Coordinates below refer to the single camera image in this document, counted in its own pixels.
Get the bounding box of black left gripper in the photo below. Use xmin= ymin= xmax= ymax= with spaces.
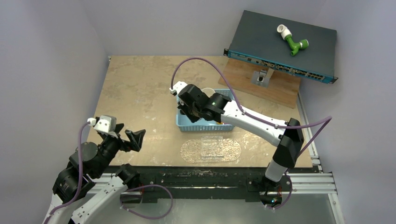
xmin=93 ymin=123 xmax=145 ymax=176

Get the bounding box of yellow mug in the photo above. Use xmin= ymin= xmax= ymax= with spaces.
xmin=201 ymin=87 xmax=216 ymax=98

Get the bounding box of light blue perforated basket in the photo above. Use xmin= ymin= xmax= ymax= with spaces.
xmin=176 ymin=89 xmax=234 ymax=132

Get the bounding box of clear textured square dish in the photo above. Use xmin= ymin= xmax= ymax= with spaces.
xmin=200 ymin=136 xmax=224 ymax=161

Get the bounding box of textured clear oval tray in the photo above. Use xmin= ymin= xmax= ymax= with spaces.
xmin=180 ymin=136 xmax=241 ymax=163

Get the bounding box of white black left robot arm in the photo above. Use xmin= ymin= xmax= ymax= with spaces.
xmin=43 ymin=123 xmax=146 ymax=224

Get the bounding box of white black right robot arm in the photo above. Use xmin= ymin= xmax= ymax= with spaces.
xmin=170 ymin=82 xmax=304 ymax=190

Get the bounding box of wooden board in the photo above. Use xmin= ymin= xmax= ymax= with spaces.
xmin=223 ymin=58 xmax=301 ymax=108

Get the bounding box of green white pipe fitting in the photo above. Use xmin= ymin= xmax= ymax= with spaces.
xmin=276 ymin=24 xmax=309 ymax=56

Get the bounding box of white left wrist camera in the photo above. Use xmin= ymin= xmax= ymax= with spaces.
xmin=87 ymin=115 xmax=118 ymax=138

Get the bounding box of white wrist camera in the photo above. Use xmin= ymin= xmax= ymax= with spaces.
xmin=87 ymin=115 xmax=118 ymax=138
xmin=169 ymin=81 xmax=187 ymax=96

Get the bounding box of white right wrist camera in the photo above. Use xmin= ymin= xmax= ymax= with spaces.
xmin=169 ymin=81 xmax=187 ymax=96

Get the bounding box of black metal base frame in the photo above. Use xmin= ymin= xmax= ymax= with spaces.
xmin=102 ymin=166 xmax=291 ymax=203

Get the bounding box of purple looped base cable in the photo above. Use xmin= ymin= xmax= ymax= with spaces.
xmin=120 ymin=183 xmax=174 ymax=220

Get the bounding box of grey metal camera mount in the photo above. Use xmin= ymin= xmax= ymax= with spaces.
xmin=251 ymin=69 xmax=274 ymax=88

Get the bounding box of dark grey network switch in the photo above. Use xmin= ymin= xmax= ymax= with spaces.
xmin=223 ymin=10 xmax=338 ymax=84

